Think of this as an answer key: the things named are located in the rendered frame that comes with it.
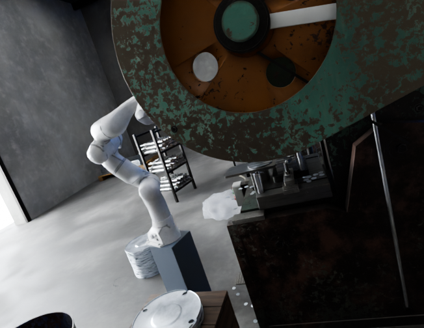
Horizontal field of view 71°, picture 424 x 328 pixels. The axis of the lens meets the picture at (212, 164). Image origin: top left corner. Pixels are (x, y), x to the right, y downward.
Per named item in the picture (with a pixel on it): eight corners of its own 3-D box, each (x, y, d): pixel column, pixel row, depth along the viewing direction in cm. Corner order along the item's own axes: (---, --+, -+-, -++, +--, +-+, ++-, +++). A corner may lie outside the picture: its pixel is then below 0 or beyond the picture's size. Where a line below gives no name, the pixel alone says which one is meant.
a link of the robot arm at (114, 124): (97, 130, 138) (143, 110, 121) (108, 99, 147) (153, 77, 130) (116, 142, 146) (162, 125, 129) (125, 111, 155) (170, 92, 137)
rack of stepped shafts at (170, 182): (180, 202, 371) (153, 129, 349) (155, 204, 398) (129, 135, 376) (199, 187, 405) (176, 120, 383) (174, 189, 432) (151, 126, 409)
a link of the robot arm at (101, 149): (86, 121, 155) (66, 140, 144) (108, 111, 146) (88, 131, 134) (111, 149, 165) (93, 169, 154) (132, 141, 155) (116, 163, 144)
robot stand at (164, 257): (173, 310, 184) (148, 246, 173) (190, 289, 198) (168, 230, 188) (197, 314, 174) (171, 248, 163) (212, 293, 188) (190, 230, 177)
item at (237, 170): (231, 200, 147) (223, 175, 144) (235, 190, 160) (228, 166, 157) (282, 191, 140) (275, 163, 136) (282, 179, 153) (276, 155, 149)
